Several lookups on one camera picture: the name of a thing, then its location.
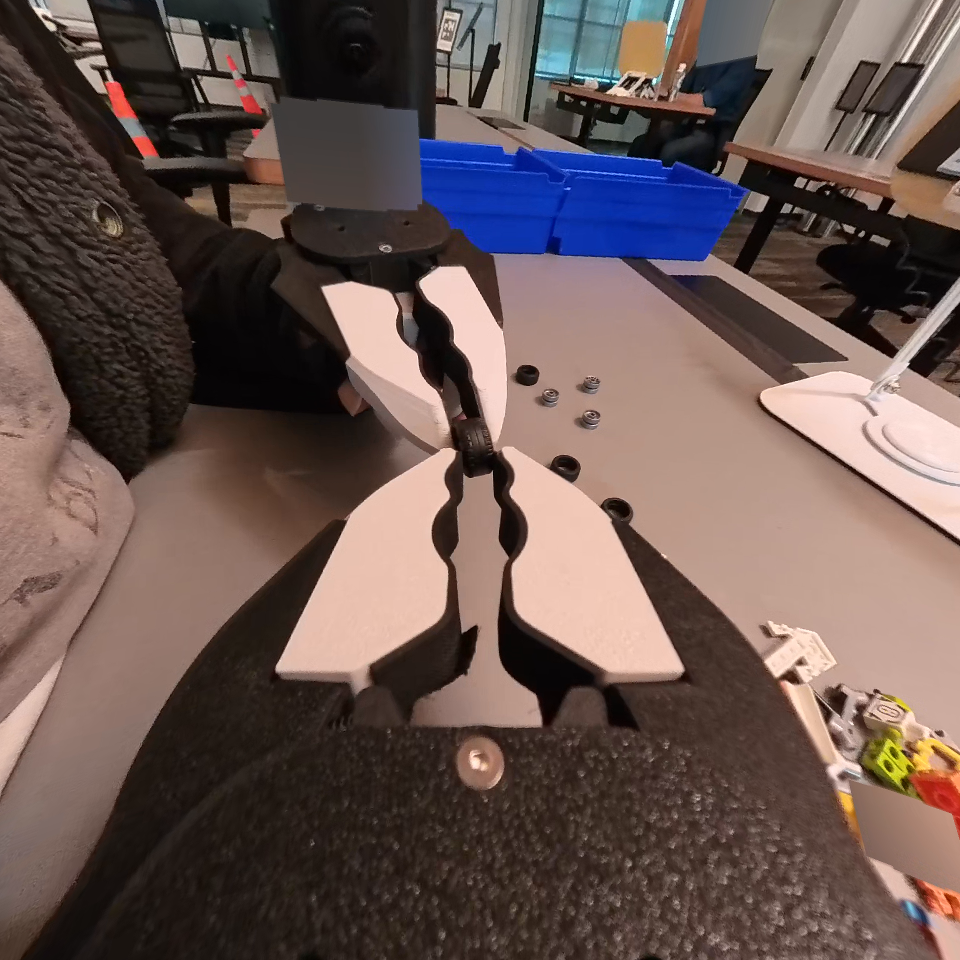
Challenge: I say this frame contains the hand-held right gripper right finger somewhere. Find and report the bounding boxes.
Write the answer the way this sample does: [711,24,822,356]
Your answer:
[491,447,686,685]

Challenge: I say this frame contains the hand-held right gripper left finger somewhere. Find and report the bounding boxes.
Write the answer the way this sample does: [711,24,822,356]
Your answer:
[276,447,470,690]

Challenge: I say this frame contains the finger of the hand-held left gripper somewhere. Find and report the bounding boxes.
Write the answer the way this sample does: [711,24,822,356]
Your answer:
[416,266,510,447]
[320,279,455,453]

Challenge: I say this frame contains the black lego wheel grey rim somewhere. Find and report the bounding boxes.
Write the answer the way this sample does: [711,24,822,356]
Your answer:
[453,418,498,477]

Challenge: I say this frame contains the person's left forearm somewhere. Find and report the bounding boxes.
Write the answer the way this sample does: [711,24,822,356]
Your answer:
[142,180,354,414]

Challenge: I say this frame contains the pile of lego pieces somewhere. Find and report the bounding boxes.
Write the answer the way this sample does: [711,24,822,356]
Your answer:
[763,618,960,920]

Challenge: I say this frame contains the blue plastic bin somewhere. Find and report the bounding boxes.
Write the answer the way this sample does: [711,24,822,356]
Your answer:
[531,147,750,261]
[418,138,570,255]

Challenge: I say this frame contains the grey desk wooden edge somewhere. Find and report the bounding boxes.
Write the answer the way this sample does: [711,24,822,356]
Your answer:
[241,135,290,185]

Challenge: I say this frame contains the orange traffic cone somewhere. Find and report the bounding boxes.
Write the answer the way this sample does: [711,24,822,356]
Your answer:
[103,81,160,160]
[226,54,267,140]

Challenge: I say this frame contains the framed sign on stand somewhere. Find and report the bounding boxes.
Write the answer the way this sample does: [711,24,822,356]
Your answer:
[437,7,462,99]

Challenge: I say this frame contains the wooden desk black legs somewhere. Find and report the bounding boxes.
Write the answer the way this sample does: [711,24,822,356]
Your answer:
[549,81,717,147]
[723,142,916,275]

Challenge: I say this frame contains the black table cover panel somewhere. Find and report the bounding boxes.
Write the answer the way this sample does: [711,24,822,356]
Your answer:
[671,275,849,365]

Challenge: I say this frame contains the white stand base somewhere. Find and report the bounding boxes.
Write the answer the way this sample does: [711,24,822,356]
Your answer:
[759,371,960,541]

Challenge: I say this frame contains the grey printed sweatshirt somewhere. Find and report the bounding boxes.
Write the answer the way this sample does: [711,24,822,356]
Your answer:
[0,285,136,789]

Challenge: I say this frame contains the yellow panel board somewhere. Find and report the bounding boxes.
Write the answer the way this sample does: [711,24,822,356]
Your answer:
[621,20,669,72]

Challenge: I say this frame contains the metal stand rod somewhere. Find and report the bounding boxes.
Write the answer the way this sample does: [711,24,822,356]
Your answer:
[866,281,960,399]

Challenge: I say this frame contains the black framed sign stand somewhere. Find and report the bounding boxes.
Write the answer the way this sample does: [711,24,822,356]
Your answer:
[862,61,925,159]
[825,60,882,151]

